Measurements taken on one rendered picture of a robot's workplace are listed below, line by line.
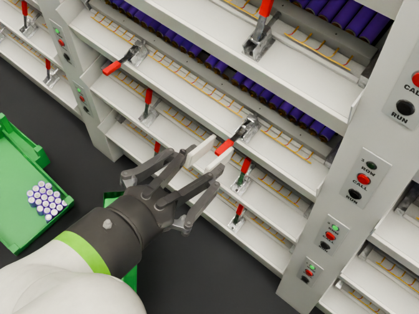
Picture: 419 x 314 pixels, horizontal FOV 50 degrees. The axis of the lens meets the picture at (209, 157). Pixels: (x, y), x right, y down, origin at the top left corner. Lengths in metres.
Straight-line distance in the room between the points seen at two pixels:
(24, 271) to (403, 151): 0.44
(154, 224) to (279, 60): 0.27
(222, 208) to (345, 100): 0.61
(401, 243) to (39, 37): 0.98
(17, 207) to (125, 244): 0.83
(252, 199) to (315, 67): 0.40
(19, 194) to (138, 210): 0.81
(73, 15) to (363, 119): 0.65
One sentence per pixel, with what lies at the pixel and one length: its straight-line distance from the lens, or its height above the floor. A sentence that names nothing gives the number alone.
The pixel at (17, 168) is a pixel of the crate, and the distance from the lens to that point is 1.40.
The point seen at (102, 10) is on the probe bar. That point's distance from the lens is 0.96.
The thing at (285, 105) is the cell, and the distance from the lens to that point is 0.77.
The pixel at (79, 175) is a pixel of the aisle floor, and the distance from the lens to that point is 1.41.
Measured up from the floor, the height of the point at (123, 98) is 0.35.
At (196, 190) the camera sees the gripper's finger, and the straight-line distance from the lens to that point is 0.67.
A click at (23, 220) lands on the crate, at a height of 0.03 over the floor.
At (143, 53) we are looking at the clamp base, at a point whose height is 0.55.
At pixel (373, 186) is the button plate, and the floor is 0.65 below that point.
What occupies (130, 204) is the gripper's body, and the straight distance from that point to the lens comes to 0.60.
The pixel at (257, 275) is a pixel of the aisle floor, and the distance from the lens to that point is 1.24.
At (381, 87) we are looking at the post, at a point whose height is 0.81.
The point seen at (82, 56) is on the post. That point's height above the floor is 0.44.
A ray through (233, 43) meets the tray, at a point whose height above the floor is 0.74.
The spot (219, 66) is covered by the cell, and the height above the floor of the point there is 0.58.
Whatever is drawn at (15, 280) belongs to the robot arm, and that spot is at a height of 0.72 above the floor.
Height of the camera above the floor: 1.18
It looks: 58 degrees down
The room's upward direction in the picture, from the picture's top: straight up
